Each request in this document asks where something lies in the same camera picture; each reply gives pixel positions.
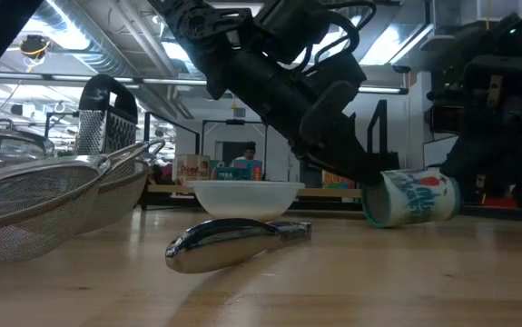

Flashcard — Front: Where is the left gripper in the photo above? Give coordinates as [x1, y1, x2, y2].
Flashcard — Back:
[260, 58, 400, 185]

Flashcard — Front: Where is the white green printed tall can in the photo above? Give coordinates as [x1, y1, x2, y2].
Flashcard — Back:
[360, 168, 462, 229]

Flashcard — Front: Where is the diced tomatoes can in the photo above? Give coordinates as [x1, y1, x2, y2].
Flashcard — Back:
[176, 154, 212, 186]

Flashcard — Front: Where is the person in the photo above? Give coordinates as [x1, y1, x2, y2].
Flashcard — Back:
[231, 141, 260, 168]

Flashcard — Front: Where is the translucent white plastic bowl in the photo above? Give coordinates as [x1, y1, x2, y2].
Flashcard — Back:
[186, 180, 306, 223]

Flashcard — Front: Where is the shiny metal spoon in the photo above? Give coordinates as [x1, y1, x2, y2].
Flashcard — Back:
[164, 217, 313, 275]

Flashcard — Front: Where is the medium metal mesh strainer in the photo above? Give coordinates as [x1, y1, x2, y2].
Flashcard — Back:
[76, 138, 167, 235]

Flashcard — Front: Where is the small metal mesh strainer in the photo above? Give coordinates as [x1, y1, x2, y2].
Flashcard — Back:
[0, 154, 112, 268]

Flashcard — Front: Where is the black yellow ceiling reel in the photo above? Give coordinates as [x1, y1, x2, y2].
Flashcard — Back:
[18, 34, 52, 60]

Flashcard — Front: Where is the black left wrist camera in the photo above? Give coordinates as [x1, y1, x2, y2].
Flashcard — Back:
[299, 81, 361, 142]

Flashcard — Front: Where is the ceiling light rail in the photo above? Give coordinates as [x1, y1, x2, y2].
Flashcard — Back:
[0, 72, 410, 95]

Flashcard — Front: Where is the metal box grater black handle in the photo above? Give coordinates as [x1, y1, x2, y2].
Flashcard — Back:
[73, 74, 140, 158]

